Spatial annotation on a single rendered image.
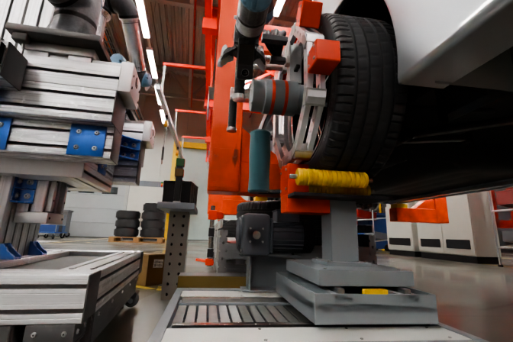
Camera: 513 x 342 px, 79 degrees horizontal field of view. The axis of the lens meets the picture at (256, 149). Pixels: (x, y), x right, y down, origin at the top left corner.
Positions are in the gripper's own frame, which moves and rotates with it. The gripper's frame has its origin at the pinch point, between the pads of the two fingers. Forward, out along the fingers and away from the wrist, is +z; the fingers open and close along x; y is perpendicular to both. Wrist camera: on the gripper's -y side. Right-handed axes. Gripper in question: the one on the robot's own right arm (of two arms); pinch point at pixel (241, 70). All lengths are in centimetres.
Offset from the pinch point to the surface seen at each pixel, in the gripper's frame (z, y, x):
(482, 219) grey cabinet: 346, -19, -413
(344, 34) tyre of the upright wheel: -10.0, 10.7, -31.5
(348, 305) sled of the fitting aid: -3, -69, -32
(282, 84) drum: 15.3, 4.6, -17.1
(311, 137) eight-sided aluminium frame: 5.0, -19.4, -25.1
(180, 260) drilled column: 78, -65, 20
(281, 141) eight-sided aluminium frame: 44, -9, -24
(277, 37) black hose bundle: 0.0, 13.9, -11.9
